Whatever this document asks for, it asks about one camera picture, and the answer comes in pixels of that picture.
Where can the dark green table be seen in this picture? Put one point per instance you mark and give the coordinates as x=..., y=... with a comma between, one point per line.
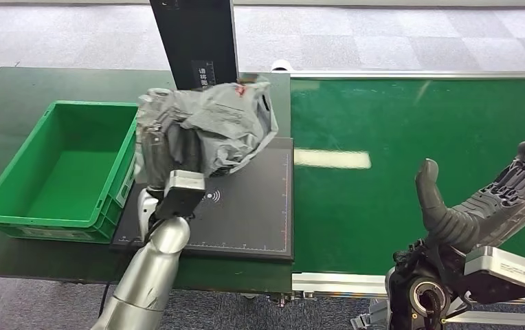
x=12, y=104

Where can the grey plastic mailer package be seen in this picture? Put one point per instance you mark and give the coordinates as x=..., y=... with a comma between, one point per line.
x=226, y=123

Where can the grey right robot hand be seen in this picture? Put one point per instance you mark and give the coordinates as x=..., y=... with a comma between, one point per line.
x=472, y=218

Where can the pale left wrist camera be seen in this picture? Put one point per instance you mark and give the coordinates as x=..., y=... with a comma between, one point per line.
x=181, y=193

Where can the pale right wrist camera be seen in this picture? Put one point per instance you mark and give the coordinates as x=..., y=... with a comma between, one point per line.
x=501, y=273

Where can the green conveyor belt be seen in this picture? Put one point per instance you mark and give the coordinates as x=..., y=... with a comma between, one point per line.
x=381, y=205

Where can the black scanner column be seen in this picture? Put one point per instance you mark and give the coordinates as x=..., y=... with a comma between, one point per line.
x=194, y=41

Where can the green plastic crate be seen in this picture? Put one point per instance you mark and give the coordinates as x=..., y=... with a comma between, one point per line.
x=66, y=177

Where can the black scanner pad with ruler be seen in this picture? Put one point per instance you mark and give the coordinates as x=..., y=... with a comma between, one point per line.
x=244, y=209

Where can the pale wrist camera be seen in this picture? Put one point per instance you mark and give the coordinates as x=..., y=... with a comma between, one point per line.
x=181, y=193
x=501, y=273

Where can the aluminium conveyor frame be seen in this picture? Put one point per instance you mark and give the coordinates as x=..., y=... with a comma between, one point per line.
x=335, y=282

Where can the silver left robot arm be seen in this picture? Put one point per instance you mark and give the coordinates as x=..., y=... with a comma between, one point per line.
x=151, y=273

